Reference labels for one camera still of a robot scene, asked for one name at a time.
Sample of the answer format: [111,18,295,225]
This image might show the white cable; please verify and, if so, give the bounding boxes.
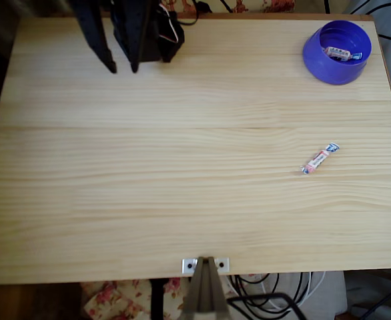
[224,271,326,311]

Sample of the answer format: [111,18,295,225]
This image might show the silver metal mounting bracket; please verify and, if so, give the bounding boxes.
[181,257,230,274]

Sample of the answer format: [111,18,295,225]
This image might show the black power cable with plug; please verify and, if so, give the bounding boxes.
[180,0,213,26]

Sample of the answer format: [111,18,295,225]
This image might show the metal clamp bracket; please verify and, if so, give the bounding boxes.
[180,255,232,320]

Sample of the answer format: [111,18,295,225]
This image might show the floral patterned cloth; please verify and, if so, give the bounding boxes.
[81,279,196,320]
[178,0,296,14]

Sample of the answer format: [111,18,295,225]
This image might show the black table leg post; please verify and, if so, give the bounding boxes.
[149,279,165,320]

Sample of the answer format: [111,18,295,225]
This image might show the pink white candy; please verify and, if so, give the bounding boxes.
[298,142,342,176]
[322,45,364,63]

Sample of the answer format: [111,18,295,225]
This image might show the purple plastic bowl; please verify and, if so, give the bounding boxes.
[302,19,372,86]

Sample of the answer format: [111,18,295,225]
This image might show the white red servo wires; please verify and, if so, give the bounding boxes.
[158,5,180,44]

